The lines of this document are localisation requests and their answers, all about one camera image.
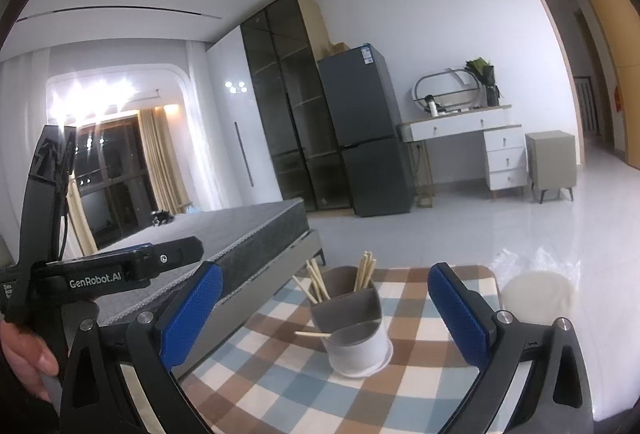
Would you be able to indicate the beige curtain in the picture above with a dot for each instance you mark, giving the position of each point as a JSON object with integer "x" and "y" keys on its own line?
{"x": 165, "y": 164}
{"x": 82, "y": 224}

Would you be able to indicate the small black object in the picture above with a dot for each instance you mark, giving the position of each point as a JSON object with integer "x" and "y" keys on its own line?
{"x": 161, "y": 217}

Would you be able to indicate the dark glass cabinet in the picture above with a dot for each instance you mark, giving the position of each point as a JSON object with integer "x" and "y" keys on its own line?
{"x": 285, "y": 114}

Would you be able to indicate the white wardrobe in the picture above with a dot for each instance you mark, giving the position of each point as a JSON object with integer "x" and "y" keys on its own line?
{"x": 225, "y": 139}

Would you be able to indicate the grey utensil holder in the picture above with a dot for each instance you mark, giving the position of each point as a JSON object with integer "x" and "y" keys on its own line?
{"x": 360, "y": 354}

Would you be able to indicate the red wall sign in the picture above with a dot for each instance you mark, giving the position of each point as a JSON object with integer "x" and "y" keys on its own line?
{"x": 618, "y": 98}

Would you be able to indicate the dark grey mattress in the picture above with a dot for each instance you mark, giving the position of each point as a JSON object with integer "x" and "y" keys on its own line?
{"x": 240, "y": 234}

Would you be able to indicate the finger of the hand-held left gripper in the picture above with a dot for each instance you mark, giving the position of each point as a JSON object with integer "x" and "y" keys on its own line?
{"x": 177, "y": 256}

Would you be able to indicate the white dressing table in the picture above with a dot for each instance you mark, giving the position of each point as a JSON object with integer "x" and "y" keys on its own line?
{"x": 505, "y": 144}

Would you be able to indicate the dark grey fridge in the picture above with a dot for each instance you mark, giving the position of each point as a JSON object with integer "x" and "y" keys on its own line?
{"x": 365, "y": 139}

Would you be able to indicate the grey nightstand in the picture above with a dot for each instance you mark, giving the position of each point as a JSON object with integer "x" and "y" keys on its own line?
{"x": 550, "y": 159}

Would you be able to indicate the gold metal stand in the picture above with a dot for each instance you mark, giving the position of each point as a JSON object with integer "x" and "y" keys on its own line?
{"x": 422, "y": 184}

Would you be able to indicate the wooden door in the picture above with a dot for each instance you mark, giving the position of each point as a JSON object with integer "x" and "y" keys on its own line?
{"x": 610, "y": 64}

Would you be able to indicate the grey bed frame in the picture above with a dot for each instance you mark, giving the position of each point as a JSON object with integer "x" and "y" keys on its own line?
{"x": 280, "y": 274}

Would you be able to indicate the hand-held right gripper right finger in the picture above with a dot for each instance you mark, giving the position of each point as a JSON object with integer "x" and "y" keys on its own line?
{"x": 460, "y": 314}

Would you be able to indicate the white bottle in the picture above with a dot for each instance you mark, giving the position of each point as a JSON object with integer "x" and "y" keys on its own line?
{"x": 431, "y": 107}

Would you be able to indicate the green potted plant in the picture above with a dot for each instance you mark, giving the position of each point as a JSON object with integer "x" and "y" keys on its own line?
{"x": 480, "y": 67}

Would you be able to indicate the dark window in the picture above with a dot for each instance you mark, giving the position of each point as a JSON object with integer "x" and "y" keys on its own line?
{"x": 120, "y": 184}

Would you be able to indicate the round white stool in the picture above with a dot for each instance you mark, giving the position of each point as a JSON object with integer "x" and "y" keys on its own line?
{"x": 535, "y": 294}

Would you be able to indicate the checked tablecloth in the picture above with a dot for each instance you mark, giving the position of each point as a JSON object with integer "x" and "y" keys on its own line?
{"x": 280, "y": 389}

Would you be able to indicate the oval white mirror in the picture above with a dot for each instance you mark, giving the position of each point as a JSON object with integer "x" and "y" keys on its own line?
{"x": 416, "y": 92}

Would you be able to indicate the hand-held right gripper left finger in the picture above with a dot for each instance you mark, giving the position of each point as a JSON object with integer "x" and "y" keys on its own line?
{"x": 192, "y": 314}

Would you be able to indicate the person's left hand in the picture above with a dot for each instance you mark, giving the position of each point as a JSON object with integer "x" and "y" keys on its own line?
{"x": 25, "y": 359}

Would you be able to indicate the cardboard box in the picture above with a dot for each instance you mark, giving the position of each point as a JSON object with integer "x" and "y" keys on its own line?
{"x": 337, "y": 49}

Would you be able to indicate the person's left forearm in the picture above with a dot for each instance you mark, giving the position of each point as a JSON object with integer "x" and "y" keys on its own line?
{"x": 20, "y": 414}

